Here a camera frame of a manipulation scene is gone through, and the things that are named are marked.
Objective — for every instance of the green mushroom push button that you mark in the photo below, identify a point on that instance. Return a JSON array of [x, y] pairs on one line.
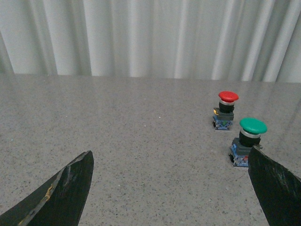
[[249, 136]]

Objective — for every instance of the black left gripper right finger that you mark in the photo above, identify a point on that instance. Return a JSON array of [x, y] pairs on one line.
[[278, 190]]

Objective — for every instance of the white pleated curtain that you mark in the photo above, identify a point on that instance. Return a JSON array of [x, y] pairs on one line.
[[234, 40]]

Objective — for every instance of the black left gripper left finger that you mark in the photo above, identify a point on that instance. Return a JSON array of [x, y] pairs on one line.
[[59, 201]]

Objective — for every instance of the red mushroom push button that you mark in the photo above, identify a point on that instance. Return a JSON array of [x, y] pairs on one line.
[[224, 114]]

